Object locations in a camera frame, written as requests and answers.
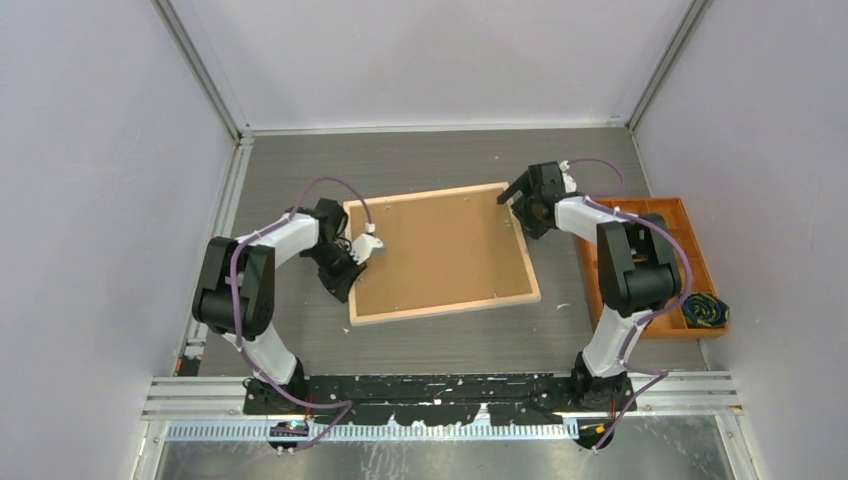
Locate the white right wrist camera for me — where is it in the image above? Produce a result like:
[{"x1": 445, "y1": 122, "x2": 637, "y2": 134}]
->
[{"x1": 558, "y1": 161, "x2": 578, "y2": 193}]

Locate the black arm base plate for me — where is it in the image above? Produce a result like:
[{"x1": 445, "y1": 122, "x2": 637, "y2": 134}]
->
[{"x1": 242, "y1": 373, "x2": 634, "y2": 427}]

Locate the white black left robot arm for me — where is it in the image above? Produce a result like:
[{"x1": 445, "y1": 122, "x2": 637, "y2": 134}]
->
[{"x1": 192, "y1": 198, "x2": 383, "y2": 414}]

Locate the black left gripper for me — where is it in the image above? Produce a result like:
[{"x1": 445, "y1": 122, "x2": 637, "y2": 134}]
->
[{"x1": 307, "y1": 243, "x2": 368, "y2": 302}]

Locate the black yellow coiled roll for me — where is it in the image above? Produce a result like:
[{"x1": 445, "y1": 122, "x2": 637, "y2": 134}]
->
[{"x1": 681, "y1": 292, "x2": 730, "y2": 329}]

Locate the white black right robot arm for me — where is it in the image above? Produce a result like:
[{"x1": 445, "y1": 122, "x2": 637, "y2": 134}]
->
[{"x1": 497, "y1": 162, "x2": 691, "y2": 411}]

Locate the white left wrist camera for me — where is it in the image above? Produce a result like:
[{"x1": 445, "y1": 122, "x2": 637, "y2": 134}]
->
[{"x1": 350, "y1": 232, "x2": 385, "y2": 265}]

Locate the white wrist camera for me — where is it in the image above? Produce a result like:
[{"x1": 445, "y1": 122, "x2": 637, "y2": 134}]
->
[
  {"x1": 350, "y1": 232, "x2": 385, "y2": 265},
  {"x1": 558, "y1": 161, "x2": 578, "y2": 193}
]

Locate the aluminium front rail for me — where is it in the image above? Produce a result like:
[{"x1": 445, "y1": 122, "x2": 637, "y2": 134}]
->
[{"x1": 142, "y1": 371, "x2": 743, "y2": 443}]

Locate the brown fibreboard backing board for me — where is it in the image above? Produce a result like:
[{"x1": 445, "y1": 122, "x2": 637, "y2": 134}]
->
[{"x1": 351, "y1": 190, "x2": 535, "y2": 318}]

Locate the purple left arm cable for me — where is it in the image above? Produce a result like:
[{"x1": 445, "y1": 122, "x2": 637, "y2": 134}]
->
[{"x1": 229, "y1": 175, "x2": 378, "y2": 453}]

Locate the light wooden picture frame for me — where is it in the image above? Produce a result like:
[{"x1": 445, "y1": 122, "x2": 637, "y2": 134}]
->
[{"x1": 341, "y1": 182, "x2": 543, "y2": 327}]

